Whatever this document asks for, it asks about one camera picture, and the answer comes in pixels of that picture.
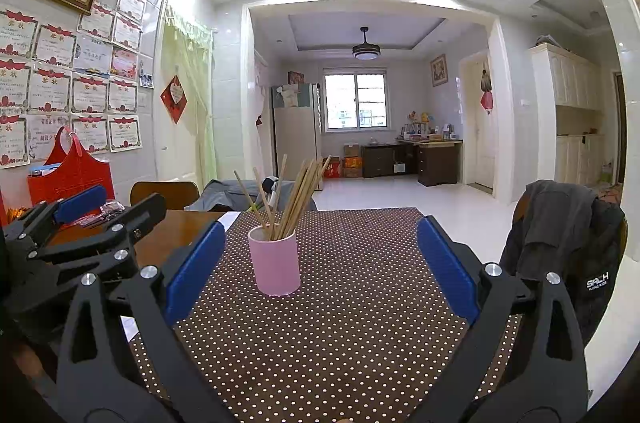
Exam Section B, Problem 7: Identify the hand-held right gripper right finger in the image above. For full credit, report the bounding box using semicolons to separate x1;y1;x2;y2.
416;215;589;423

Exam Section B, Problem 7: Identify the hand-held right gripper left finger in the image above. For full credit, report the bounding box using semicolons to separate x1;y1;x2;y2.
54;220;227;423

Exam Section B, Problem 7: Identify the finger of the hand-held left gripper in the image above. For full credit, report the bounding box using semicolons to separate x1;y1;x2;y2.
1;184;109;245
34;193;167;265

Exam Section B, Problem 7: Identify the pink cylindrical cup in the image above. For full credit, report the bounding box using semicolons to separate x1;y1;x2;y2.
248;224;301;297

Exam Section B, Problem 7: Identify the pile of wooden chopsticks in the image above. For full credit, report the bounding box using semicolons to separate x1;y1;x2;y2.
233;154;332;241

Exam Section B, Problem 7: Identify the red gift bag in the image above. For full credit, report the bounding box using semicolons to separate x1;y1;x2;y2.
27;126;116;224

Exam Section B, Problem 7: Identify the clear plastic packet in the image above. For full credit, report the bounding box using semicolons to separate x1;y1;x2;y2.
75;200;126;224

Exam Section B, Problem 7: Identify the dark wooden desk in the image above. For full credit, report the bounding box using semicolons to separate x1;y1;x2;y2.
361;139;463;187

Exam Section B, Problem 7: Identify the group of award certificates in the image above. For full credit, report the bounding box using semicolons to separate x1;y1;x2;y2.
0;0;148;169

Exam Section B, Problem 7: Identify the pale green curtain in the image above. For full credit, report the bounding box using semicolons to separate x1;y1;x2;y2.
162;3;218;189

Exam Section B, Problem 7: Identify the dark grey jacket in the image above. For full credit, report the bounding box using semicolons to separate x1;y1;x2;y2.
500;180;627;346

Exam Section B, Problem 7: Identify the white door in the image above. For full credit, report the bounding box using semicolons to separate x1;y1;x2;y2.
460;53;496;194

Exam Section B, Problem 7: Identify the group of small desk items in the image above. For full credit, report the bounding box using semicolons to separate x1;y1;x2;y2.
397;110;457;141

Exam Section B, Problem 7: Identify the brown polka dot tablecloth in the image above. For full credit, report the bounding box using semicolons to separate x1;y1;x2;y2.
127;207;523;423

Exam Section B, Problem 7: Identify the beige refrigerator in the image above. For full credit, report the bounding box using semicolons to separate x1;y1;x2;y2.
271;83;322;181

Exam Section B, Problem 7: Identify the red hanging door ornament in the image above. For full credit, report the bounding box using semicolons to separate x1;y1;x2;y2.
480;70;495;115

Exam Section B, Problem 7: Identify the small framed picture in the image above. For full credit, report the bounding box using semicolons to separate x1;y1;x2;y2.
430;54;447;87

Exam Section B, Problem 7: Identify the window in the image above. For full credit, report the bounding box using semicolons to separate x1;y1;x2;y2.
323;68;388;133

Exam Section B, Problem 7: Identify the brown door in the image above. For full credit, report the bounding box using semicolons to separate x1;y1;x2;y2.
614;70;628;184

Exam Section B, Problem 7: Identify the white tall cabinet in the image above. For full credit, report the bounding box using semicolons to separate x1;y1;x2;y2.
531;43;606;204

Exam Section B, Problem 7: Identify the black round ceiling lamp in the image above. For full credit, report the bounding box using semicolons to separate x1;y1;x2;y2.
351;27;382;61

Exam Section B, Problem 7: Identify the red diamond wall decoration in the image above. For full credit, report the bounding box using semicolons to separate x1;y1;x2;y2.
160;74;188;125

